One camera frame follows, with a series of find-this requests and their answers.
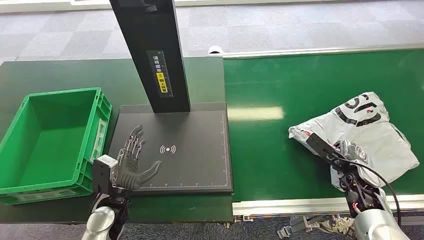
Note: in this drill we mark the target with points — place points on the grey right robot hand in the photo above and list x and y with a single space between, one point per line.
353 153

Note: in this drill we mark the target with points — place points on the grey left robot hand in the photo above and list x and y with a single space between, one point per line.
128 175

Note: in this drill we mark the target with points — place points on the white plastic mailer package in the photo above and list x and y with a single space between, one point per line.
381 139

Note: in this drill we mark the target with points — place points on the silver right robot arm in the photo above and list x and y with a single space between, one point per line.
376 223

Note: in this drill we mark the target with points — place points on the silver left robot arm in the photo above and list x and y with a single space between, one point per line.
101 220

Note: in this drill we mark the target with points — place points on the black inbound scanning machine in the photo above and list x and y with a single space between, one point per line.
185 152

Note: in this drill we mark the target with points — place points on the green conveyor belt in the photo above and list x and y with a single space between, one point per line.
275 149

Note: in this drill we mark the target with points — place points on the white crate side label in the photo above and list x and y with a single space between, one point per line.
98 140

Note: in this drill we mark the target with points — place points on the green plastic crate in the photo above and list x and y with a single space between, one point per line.
49 145

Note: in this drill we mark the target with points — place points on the black yellow column label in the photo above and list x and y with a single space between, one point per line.
160 74

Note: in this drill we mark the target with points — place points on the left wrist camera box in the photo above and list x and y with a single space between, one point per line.
103 172

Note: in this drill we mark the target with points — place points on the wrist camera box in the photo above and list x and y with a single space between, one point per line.
320 145
103 172

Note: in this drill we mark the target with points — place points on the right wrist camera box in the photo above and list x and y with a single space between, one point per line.
320 145

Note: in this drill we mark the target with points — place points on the silver conveyor frame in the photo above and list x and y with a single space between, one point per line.
291 206

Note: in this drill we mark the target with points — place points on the metal bracket under conveyor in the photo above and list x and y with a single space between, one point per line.
308 225

